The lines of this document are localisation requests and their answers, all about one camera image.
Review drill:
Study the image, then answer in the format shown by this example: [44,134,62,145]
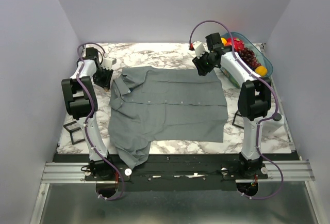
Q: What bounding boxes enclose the black square frame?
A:
[63,121,85,145]
[232,110,244,130]

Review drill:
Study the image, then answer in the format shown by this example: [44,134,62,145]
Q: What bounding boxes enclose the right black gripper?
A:
[191,50,216,77]

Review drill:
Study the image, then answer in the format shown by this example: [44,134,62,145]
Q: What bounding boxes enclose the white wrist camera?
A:
[189,41,206,58]
[101,57,117,70]

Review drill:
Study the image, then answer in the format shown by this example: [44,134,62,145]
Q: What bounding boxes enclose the orange at tub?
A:
[255,66,268,77]
[221,38,227,45]

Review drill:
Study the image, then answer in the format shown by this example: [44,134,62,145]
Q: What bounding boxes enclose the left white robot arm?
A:
[61,44,118,180]

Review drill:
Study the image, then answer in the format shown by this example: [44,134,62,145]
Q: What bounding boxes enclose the grey button shirt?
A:
[108,66,228,169]

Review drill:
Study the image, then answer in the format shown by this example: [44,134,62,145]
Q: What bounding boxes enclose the left black square frame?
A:
[63,121,85,145]

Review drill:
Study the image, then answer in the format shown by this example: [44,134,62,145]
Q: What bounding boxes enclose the orange at tub back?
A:
[221,38,227,45]

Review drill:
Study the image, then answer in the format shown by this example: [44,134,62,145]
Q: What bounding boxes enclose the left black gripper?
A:
[93,66,114,90]

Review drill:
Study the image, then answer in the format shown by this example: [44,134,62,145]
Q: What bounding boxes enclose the dark purple grapes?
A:
[238,47,261,70]

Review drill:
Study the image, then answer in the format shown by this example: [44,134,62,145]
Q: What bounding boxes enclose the pink dragon fruit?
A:
[225,37,245,52]

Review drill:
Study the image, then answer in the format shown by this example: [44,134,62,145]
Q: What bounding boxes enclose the clear teal fruit tub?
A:
[220,32,273,88]

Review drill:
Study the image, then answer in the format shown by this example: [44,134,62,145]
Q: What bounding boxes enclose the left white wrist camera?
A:
[101,57,117,70]

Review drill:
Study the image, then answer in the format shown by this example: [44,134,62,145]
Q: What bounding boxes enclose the aluminium rail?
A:
[42,161,315,184]

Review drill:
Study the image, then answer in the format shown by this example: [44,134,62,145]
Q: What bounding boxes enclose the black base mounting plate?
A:
[52,152,301,192]

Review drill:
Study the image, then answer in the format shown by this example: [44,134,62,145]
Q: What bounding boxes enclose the orange at tub front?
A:
[255,66,268,77]

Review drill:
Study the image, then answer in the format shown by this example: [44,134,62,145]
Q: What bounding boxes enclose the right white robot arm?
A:
[189,33,271,179]

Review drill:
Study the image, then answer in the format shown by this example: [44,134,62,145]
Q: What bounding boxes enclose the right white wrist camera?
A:
[189,41,206,58]

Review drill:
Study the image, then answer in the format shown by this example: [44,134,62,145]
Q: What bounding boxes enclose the right black square frame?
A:
[232,110,244,130]

